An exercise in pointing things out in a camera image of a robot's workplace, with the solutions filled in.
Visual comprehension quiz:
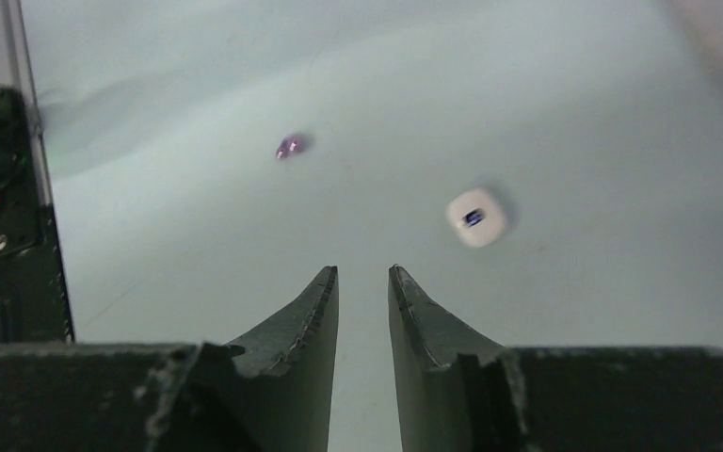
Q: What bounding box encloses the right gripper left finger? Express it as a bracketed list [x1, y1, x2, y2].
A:
[0, 266, 339, 451]

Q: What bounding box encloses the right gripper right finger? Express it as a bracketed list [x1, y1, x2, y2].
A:
[388, 266, 723, 451]

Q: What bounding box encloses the white earbud charging case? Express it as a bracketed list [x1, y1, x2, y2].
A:
[445, 187, 509, 249]

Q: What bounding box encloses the purple earbud one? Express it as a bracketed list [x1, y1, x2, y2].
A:
[275, 134, 307, 160]

